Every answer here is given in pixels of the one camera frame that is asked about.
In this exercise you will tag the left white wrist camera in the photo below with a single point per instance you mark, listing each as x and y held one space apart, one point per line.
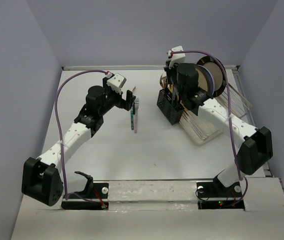
116 82

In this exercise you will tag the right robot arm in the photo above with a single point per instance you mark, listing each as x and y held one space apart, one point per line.
194 88

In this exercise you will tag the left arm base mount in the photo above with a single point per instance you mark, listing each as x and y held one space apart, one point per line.
93 197

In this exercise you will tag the silver fork pink handle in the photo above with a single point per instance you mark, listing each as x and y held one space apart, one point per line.
136 107

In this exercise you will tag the black utensil caddy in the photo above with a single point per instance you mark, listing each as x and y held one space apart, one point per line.
171 111

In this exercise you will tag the clear drain tray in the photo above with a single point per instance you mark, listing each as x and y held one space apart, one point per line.
201 131

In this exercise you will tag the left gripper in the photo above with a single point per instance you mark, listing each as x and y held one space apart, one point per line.
121 103

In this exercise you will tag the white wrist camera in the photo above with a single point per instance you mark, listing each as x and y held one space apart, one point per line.
175 56
116 82

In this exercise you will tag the brown rimmed beige plate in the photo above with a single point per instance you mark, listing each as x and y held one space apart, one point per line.
202 79

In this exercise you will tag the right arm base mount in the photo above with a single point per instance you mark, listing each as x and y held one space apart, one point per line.
223 192

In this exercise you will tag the wire dish rack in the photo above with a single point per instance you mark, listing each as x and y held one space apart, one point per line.
240 106

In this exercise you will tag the purple plate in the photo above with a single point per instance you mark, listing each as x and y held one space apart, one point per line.
211 82

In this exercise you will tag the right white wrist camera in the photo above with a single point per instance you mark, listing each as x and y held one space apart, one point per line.
175 56

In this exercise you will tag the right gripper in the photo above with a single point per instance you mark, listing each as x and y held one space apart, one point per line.
169 71

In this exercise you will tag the black patterned plate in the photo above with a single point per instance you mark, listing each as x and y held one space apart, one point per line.
219 80

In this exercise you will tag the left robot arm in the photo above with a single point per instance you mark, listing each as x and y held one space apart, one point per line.
43 177

